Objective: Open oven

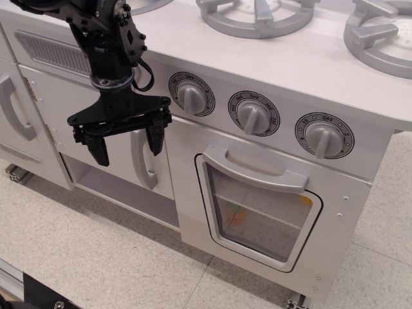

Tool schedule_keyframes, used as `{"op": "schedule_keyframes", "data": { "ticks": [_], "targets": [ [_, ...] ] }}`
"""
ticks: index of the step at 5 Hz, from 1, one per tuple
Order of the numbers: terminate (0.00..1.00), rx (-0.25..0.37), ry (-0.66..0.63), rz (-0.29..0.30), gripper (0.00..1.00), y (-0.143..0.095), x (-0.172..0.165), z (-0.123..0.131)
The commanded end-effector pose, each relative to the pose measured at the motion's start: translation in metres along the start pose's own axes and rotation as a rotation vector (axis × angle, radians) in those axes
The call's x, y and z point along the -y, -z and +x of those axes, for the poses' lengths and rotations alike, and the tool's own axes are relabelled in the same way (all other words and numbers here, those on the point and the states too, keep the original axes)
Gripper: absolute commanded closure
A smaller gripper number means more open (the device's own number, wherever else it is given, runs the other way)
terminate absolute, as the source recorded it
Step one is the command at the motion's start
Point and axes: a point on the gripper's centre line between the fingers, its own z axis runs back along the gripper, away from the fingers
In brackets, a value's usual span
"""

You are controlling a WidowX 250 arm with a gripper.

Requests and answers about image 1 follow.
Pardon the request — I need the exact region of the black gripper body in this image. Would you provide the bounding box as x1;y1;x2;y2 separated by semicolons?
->
67;86;171;144

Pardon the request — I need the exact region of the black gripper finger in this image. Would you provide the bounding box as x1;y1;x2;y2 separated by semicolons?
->
85;136;109;166
145;120;165;156

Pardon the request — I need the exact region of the white oven door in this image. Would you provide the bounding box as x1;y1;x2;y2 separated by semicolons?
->
166;117;370;302

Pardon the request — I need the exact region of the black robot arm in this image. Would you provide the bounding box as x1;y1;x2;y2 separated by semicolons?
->
14;1;172;166

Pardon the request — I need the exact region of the yellow toy in oven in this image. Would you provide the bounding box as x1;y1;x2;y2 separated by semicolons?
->
225;206;248;226

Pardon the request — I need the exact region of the left grey stove knob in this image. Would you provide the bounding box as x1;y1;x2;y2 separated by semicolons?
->
169;71;215;117

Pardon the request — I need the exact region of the grey stove knob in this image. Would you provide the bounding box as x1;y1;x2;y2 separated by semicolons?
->
169;71;215;117
295;113;355;160
228;91;280;136

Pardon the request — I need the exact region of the white cabinet door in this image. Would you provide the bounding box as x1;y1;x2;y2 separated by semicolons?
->
20;65;174;199

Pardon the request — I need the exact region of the white left fridge door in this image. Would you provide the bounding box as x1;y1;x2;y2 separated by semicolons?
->
1;60;73;189

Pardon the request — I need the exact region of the grey vent grille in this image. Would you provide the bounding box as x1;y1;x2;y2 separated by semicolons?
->
15;31;91;77

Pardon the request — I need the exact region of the silver sink rim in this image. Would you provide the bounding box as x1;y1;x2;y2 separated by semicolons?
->
126;0;173;15

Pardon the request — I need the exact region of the middle grey stove knob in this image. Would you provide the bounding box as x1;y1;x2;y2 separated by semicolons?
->
228;91;280;136

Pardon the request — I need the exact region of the white toy kitchen body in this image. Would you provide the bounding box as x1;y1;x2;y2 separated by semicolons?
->
0;0;412;294

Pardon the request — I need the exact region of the middle silver stove burner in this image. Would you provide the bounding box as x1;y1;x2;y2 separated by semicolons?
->
196;1;318;39

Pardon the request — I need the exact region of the silver stove burner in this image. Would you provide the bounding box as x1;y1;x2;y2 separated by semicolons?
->
344;1;411;79
196;1;318;39

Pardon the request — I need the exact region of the small yellow toy piece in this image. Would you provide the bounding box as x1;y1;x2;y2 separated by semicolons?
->
299;195;313;206

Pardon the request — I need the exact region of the right grey stove knob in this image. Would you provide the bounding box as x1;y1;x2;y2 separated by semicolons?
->
295;113;355;160

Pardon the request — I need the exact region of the right silver stove burner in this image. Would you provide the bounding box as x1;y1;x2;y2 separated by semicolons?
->
344;1;411;79

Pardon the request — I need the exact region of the grey cabinet door handle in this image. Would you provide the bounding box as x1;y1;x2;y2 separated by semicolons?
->
130;129;158;191

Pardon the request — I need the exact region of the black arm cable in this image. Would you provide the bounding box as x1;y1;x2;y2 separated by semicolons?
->
131;59;154;93

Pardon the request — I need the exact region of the left aluminium frame foot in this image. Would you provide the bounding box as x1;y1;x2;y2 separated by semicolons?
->
5;164;33;185

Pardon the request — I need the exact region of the aluminium frame foot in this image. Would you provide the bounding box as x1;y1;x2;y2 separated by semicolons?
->
5;164;33;185
286;292;314;309

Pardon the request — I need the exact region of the grey oven door handle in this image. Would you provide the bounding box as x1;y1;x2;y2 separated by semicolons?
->
202;144;309;194

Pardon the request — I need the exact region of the grey fridge door handle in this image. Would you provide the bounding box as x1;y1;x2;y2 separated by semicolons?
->
1;76;37;141

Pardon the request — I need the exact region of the aluminium rail bottom left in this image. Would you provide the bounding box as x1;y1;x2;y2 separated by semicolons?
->
1;259;24;301

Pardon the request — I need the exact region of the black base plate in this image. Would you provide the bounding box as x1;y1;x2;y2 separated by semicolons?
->
23;273;80;309

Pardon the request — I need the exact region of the right aluminium frame foot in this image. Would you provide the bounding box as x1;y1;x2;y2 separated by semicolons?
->
286;292;314;309

